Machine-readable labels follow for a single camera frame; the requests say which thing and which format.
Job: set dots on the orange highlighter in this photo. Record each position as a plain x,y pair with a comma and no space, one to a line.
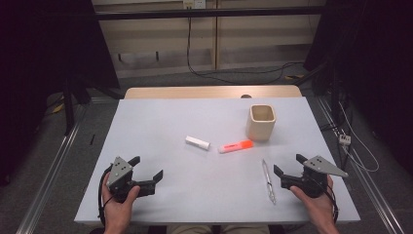
235,146

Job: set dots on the person's right hand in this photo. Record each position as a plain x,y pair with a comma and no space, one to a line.
316,206

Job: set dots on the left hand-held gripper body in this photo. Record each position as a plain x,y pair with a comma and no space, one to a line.
119,171

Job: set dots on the white wall socket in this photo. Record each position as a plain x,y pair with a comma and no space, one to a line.
194,3

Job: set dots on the wooden table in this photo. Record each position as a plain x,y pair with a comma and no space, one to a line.
195,92

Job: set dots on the clear pen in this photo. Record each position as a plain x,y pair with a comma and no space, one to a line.
268,180

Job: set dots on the black metal stand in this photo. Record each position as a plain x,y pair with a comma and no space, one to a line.
68,110

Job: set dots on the aluminium floor rail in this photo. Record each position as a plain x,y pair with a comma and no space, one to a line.
48,182
373,191

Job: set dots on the black curtain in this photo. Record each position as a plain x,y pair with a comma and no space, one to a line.
383,65
32,65

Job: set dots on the beige square pen holder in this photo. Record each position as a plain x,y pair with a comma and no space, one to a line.
259,130

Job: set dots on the black metal bar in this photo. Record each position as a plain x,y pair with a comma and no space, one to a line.
207,13

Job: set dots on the white eraser stick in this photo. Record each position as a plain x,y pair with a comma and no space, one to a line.
197,142

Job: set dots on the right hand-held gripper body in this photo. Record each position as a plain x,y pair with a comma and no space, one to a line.
319,166

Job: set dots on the white power strip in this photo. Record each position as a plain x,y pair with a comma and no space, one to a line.
345,139

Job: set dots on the person's left hand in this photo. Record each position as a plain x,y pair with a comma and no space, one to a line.
118,211

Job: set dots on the yellow floor tape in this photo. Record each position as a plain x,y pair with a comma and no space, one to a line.
58,108
293,77

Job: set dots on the black wall hook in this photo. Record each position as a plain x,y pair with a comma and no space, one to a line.
120,57
157,56

